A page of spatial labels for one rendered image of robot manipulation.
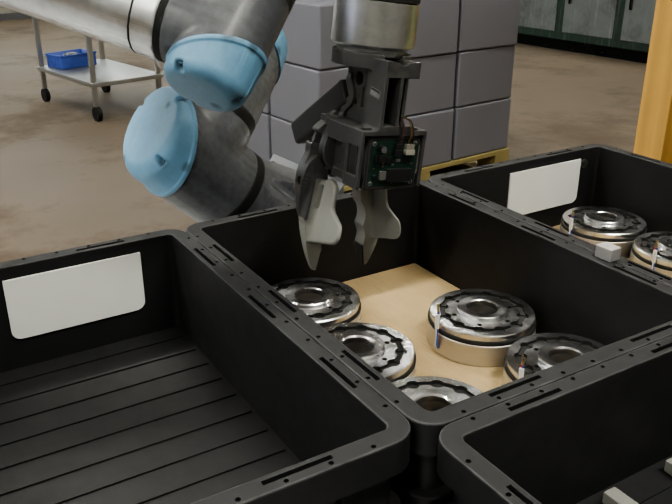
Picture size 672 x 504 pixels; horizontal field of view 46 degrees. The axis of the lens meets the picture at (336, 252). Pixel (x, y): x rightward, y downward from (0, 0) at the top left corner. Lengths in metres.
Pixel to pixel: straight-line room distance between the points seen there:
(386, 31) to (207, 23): 0.15
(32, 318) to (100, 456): 0.17
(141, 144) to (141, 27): 0.29
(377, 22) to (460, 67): 3.03
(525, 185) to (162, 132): 0.45
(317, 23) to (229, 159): 2.25
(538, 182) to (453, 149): 2.76
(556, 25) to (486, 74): 4.29
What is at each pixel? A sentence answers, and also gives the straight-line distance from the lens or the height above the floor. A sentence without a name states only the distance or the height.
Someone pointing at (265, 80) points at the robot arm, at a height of 1.02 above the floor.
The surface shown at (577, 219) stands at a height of 0.86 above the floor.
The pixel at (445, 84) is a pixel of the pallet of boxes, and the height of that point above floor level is 0.51.
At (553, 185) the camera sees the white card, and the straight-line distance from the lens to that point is 1.08.
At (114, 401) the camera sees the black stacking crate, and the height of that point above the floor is 0.83.
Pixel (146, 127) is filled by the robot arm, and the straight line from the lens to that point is 0.98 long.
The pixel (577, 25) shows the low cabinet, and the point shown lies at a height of 0.25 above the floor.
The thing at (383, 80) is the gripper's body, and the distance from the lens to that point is 0.69.
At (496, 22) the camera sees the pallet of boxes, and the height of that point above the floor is 0.75.
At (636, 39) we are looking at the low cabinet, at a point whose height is 0.20.
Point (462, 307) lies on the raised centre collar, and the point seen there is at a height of 0.87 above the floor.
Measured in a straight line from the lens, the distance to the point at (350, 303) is 0.79.
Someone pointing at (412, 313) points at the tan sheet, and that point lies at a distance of 0.84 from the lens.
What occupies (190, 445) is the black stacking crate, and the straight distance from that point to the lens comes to 0.66.
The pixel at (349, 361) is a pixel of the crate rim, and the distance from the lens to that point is 0.56.
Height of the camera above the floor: 1.22
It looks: 23 degrees down
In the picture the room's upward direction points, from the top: straight up
